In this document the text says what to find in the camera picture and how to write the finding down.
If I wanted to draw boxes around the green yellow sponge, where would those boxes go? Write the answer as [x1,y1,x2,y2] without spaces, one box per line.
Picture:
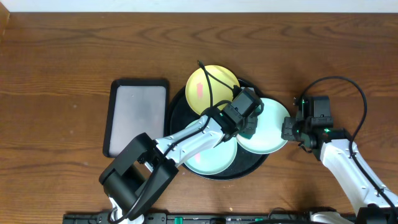
[239,133,254,139]

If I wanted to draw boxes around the light green plate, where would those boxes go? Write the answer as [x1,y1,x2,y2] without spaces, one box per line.
[184,138,238,175]
[236,98,290,154]

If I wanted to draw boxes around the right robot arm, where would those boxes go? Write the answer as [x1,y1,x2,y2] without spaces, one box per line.
[281,96,397,223]

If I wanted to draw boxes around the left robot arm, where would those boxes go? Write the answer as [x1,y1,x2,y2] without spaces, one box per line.
[99,101,264,223]

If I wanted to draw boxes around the black round tray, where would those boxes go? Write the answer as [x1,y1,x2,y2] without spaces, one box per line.
[164,87,269,180]

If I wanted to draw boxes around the black rectangular tray grey mat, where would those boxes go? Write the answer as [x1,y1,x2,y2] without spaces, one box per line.
[103,78,169,158]

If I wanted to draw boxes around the light green plate front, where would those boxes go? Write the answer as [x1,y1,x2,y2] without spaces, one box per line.
[184,138,238,175]

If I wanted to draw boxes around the yellow round plate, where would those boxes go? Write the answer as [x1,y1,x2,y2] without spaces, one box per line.
[185,65,240,114]

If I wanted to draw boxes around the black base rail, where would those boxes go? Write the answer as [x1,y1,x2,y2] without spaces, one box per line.
[62,212,357,224]

